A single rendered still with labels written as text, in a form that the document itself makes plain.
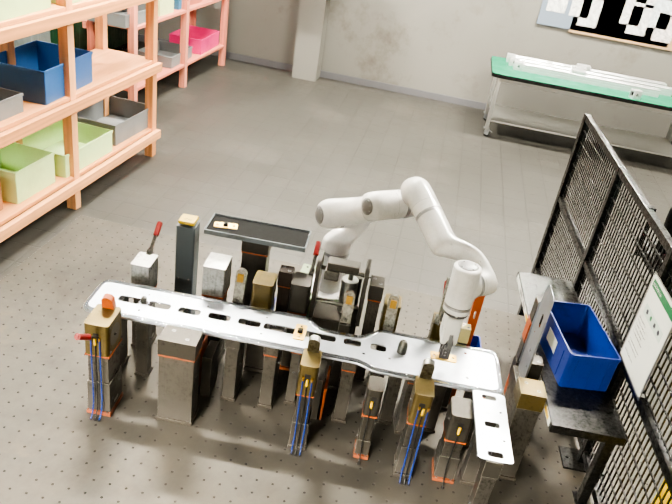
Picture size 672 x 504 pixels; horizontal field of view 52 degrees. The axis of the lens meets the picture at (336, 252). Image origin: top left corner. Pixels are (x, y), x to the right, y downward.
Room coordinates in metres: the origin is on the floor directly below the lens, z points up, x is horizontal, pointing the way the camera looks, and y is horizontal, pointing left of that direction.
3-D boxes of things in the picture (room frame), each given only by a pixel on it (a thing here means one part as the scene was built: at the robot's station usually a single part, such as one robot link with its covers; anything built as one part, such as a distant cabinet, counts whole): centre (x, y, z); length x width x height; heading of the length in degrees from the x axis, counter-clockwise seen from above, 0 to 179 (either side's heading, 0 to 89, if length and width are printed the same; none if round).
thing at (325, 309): (2.04, -0.04, 0.94); 0.18 x 0.13 x 0.49; 88
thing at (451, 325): (1.77, -0.39, 1.18); 0.10 x 0.07 x 0.11; 178
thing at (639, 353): (1.69, -0.94, 1.30); 0.23 x 0.02 x 0.31; 178
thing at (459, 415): (1.61, -0.46, 0.84); 0.12 x 0.07 x 0.28; 178
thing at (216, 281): (2.03, 0.40, 0.90); 0.13 x 0.08 x 0.41; 178
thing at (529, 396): (1.68, -0.66, 0.88); 0.08 x 0.08 x 0.36; 88
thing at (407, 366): (1.83, 0.09, 1.00); 1.38 x 0.22 x 0.02; 88
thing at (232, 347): (1.84, 0.28, 0.84); 0.12 x 0.05 x 0.29; 178
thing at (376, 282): (2.04, -0.16, 0.91); 0.07 x 0.05 x 0.42; 178
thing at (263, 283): (2.02, 0.23, 0.89); 0.12 x 0.08 x 0.38; 178
